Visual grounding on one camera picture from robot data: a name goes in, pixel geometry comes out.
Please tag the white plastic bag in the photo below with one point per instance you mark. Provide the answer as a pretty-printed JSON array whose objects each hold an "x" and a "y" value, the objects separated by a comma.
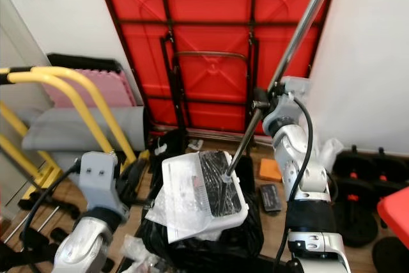
[{"x": 332, "y": 155}]

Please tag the pink foam puzzle mat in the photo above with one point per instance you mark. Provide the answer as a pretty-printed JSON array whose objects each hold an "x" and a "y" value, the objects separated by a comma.
[{"x": 108, "y": 91}]

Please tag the black bag-lined trash bin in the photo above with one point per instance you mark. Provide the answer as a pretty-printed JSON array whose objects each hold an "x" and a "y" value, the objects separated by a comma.
[{"x": 230, "y": 241}]

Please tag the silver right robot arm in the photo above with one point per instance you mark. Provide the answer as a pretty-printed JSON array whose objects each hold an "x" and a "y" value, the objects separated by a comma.
[{"x": 300, "y": 158}]

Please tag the black foam puzzle mat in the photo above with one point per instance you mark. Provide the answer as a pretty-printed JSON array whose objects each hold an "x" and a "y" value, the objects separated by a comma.
[{"x": 89, "y": 62}]

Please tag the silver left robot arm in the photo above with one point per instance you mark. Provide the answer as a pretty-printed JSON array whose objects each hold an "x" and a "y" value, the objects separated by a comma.
[{"x": 86, "y": 250}]

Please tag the black weight plate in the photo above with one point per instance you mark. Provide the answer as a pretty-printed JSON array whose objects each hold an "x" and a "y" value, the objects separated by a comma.
[
  {"x": 354, "y": 225},
  {"x": 390, "y": 257},
  {"x": 354, "y": 171},
  {"x": 393, "y": 167}
]

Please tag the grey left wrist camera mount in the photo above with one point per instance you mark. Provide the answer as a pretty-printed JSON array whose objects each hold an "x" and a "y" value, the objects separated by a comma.
[{"x": 102, "y": 180}]

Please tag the yellow steel dip bar frame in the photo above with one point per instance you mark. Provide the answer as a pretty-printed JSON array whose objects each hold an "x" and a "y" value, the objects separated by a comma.
[{"x": 38, "y": 76}]

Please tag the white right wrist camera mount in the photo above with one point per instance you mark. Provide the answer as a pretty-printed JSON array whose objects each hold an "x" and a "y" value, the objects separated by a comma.
[{"x": 297, "y": 87}]

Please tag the black padded workout bench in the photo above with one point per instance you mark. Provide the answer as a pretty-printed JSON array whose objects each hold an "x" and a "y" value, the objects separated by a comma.
[{"x": 48, "y": 244}]

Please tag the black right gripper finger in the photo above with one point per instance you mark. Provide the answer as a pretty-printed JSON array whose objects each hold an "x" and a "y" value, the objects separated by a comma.
[{"x": 260, "y": 99}]

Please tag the red standing table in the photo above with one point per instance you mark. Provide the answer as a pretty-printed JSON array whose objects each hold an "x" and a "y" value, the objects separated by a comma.
[{"x": 395, "y": 215}]

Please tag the small orange box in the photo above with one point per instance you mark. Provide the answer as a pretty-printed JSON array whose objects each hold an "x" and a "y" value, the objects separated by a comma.
[{"x": 270, "y": 171}]

